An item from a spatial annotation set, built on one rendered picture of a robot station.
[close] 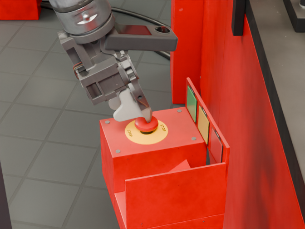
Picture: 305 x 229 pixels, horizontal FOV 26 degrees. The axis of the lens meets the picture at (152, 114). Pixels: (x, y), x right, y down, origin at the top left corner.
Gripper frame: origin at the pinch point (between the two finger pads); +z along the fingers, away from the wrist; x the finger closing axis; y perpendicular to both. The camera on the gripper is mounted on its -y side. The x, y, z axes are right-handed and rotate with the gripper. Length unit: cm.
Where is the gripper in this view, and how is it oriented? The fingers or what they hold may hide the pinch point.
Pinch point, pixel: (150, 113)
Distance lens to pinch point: 108.2
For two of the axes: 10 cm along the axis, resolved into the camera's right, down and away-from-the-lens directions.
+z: 3.4, 7.1, 6.1
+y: -9.0, 4.3, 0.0
